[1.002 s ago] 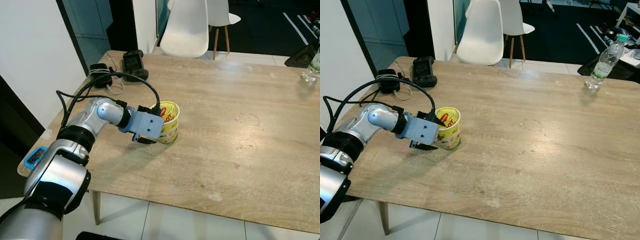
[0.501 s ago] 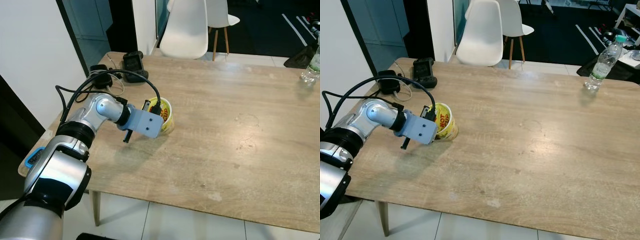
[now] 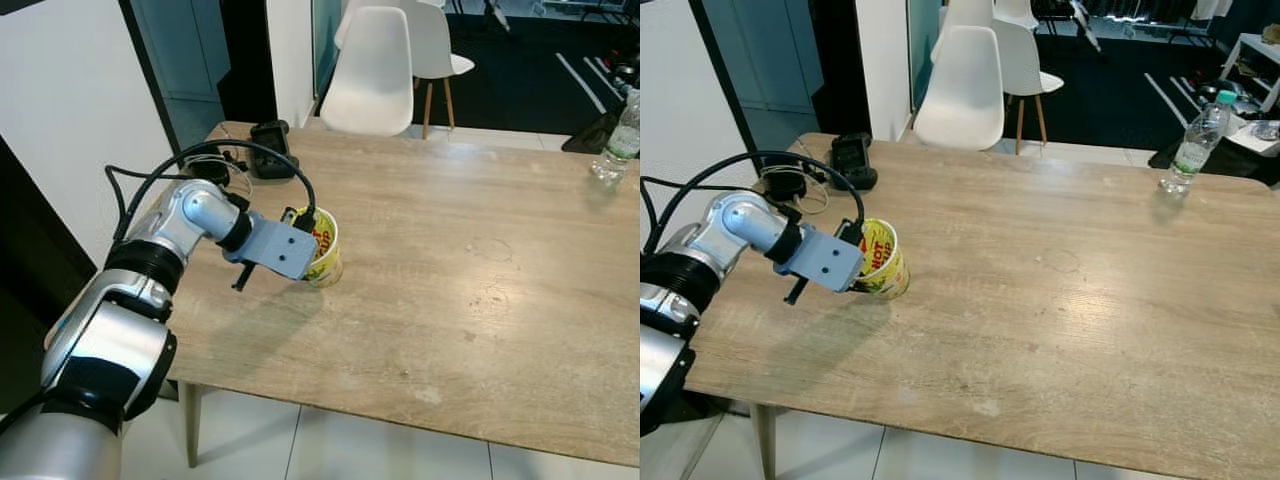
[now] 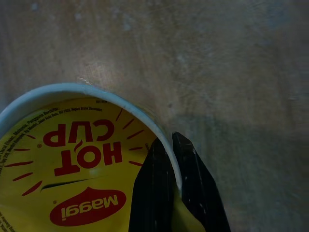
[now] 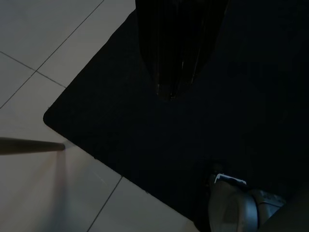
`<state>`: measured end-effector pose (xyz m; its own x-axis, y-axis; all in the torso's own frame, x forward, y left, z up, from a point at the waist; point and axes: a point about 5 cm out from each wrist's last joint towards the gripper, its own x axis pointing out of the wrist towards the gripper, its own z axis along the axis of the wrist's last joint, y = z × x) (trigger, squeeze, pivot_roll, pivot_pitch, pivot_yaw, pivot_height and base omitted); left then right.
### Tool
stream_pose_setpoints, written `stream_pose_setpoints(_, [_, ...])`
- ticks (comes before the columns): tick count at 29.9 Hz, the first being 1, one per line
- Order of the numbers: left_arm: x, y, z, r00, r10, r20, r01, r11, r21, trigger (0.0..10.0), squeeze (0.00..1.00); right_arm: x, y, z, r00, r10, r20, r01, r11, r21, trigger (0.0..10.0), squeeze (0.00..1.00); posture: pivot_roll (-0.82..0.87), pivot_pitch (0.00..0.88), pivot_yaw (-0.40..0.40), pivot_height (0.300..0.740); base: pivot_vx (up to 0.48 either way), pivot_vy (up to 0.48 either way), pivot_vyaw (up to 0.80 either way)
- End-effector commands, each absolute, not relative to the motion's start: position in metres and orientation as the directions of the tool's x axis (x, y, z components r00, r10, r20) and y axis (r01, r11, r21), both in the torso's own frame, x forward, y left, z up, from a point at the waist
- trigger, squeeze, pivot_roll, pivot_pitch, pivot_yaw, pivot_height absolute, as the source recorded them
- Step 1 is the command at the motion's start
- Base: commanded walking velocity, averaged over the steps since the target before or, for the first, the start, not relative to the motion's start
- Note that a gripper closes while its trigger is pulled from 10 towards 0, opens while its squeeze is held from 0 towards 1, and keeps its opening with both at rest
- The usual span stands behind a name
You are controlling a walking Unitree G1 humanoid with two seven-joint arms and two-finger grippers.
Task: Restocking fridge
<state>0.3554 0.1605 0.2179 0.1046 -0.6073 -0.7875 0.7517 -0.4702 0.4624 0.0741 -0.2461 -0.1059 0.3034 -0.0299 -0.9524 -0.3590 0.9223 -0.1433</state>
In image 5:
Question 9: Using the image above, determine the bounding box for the brown wooden stick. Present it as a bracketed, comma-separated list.
[0, 137, 65, 157]

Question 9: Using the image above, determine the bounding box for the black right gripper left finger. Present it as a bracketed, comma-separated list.
[135, 0, 182, 102]

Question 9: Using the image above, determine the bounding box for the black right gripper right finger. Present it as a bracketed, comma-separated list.
[172, 0, 230, 102]

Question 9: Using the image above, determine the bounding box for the black floor mat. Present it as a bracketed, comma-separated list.
[42, 0, 309, 232]

